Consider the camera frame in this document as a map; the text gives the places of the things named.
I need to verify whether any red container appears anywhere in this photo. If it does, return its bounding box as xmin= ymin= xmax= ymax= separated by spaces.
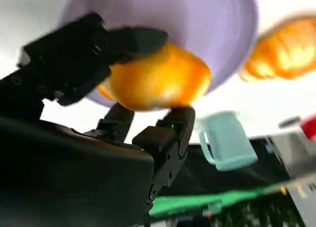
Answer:
xmin=300 ymin=113 xmax=316 ymax=141

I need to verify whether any lilac plate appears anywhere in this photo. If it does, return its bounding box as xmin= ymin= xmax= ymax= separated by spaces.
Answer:
xmin=57 ymin=0 xmax=260 ymax=108

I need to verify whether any black oval table disc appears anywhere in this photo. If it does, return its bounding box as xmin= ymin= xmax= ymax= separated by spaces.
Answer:
xmin=278 ymin=115 xmax=302 ymax=128

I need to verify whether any grey metal box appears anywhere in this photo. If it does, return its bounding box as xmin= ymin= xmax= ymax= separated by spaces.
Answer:
xmin=265 ymin=132 xmax=316 ymax=227

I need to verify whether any green cloth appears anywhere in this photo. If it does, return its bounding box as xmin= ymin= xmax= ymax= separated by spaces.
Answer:
xmin=149 ymin=180 xmax=288 ymax=218

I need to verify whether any black cloth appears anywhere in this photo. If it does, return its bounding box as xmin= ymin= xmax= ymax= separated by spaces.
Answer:
xmin=158 ymin=137 xmax=292 ymax=196

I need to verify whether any pale green mug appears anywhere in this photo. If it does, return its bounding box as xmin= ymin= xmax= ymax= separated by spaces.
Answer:
xmin=197 ymin=110 xmax=259 ymax=171

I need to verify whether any orange toy bread roll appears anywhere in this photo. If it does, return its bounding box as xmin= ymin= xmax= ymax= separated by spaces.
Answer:
xmin=96 ymin=42 xmax=212 ymax=112
xmin=238 ymin=13 xmax=316 ymax=83

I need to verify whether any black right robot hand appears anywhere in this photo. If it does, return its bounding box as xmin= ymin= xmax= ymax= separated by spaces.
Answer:
xmin=0 ymin=12 xmax=196 ymax=227

